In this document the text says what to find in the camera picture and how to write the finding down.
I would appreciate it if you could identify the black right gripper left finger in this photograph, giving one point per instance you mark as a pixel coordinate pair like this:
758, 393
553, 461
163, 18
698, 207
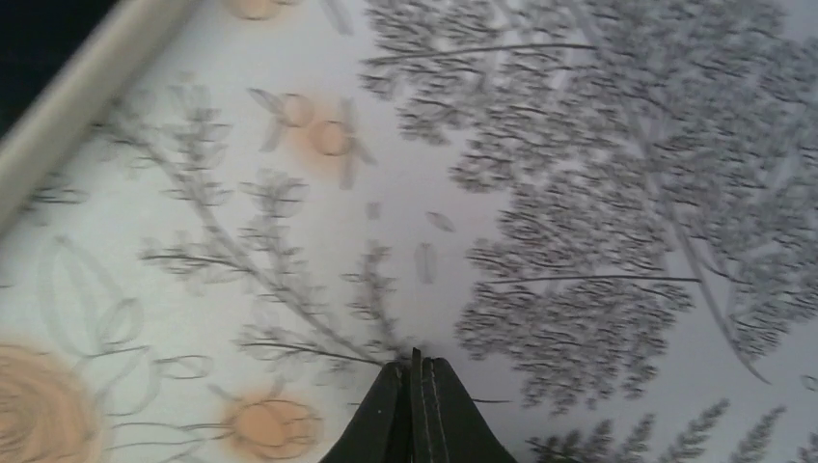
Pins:
379, 429

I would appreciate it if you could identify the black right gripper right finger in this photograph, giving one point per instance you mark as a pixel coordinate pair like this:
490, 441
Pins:
446, 424

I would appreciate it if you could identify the floral patterned table mat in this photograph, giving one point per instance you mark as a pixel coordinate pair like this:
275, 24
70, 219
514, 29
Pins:
603, 214

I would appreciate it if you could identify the aluminium frame rail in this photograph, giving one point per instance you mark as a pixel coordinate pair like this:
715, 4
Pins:
62, 63

